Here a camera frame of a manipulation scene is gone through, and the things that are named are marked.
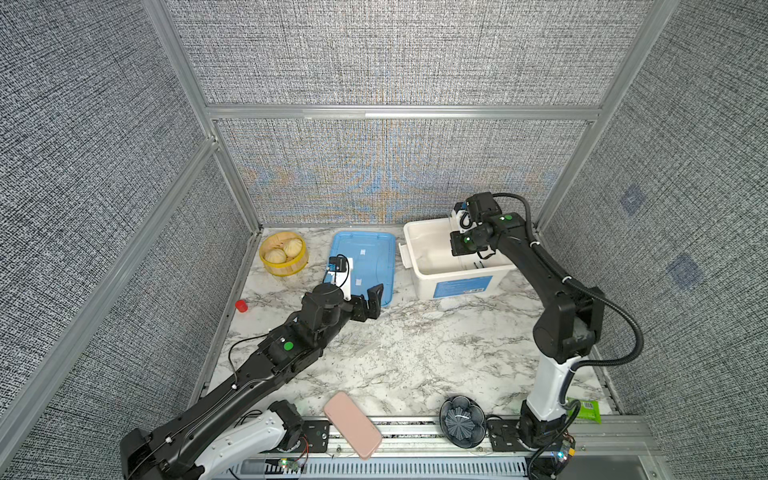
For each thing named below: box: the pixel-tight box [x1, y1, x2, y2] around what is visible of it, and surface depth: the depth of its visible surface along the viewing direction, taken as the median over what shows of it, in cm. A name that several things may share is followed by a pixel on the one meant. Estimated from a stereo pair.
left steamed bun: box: [264, 248, 287, 264], surface depth 105 cm
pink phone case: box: [324, 391, 382, 460], surface depth 76 cm
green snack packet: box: [566, 396, 602, 424], surface depth 78 cm
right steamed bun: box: [283, 238, 303, 257], surface depth 108 cm
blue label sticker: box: [433, 275, 493, 298], surface depth 94 cm
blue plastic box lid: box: [324, 230, 397, 308], surface depth 112 cm
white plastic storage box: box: [398, 219, 517, 301], surface depth 95 cm
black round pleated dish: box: [439, 395, 486, 449], surface depth 76 cm
